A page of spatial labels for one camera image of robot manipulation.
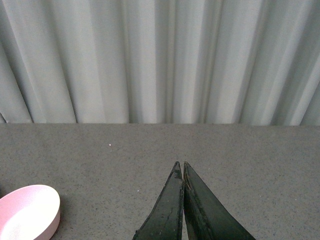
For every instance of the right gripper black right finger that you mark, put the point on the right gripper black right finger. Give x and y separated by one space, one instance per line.
205 216

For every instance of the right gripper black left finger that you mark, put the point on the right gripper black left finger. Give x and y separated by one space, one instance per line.
165 221

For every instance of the pink bowl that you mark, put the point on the pink bowl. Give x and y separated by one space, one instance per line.
30 213

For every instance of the grey-white curtain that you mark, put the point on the grey-white curtain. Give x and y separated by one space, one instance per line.
255 62

